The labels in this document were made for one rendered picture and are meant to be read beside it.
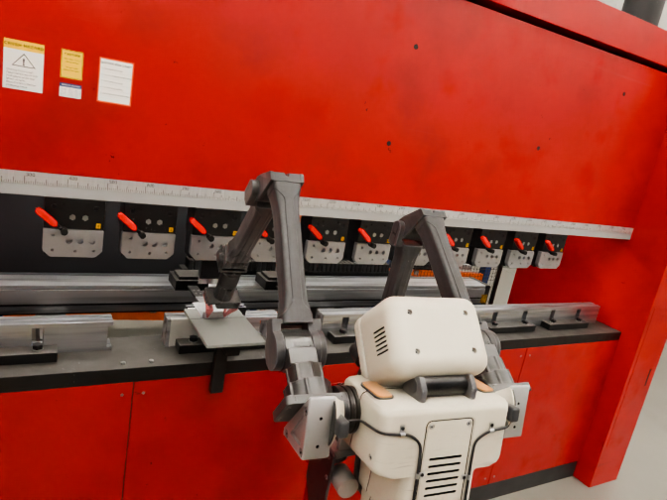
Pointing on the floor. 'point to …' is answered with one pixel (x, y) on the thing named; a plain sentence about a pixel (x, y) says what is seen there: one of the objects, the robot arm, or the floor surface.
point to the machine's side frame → (614, 317)
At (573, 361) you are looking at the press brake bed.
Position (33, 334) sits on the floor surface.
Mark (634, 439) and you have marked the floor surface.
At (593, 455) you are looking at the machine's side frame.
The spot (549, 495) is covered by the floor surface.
